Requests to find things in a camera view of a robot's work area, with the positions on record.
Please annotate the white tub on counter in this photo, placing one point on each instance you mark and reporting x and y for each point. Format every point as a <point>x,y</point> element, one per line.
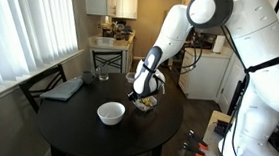
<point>104,41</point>

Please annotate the white paper towel roll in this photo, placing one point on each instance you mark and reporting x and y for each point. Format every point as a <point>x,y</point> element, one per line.
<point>218,44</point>

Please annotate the countertop appliance clutter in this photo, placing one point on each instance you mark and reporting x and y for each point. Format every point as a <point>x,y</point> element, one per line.
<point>116,29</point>

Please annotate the black box on bench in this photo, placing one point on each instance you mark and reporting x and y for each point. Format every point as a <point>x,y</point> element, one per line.
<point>223,128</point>

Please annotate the small clear plastic container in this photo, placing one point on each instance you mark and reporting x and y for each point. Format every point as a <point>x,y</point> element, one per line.
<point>130,77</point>

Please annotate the white upper kitchen cabinet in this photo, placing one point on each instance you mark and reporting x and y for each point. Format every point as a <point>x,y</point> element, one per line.
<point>108,0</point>

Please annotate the folded grey cloth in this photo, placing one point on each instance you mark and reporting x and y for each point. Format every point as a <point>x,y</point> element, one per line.
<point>62,90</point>

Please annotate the white panel door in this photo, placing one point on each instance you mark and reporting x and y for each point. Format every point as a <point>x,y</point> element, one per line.
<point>231,82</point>

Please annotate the clear plastic bowl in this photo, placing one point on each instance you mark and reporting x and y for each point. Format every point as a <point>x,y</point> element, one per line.
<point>145,106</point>

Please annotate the clear drinking glass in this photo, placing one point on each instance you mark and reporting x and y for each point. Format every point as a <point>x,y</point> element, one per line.
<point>102,74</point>

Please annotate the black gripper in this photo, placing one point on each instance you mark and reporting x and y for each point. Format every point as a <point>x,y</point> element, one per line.
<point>132,96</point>

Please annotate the white ceramic bowl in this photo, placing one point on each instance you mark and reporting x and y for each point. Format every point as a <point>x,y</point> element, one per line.
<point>110,113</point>

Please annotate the light wooden bench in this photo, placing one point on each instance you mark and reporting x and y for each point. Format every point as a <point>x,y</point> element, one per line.
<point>210,137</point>

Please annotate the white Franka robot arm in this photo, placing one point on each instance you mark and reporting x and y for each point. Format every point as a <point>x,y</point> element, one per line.
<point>264,64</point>

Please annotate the white vertical window blinds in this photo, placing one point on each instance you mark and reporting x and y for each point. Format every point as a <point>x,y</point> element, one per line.
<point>27,22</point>

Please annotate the grey mug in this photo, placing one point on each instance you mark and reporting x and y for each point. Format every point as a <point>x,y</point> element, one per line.
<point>87,77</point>

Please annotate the white base cabinet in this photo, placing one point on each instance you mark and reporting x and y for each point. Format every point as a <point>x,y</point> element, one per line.
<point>203,76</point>

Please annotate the black wooden chair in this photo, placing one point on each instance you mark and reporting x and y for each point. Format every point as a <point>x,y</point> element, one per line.
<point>42,78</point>
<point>108,53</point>

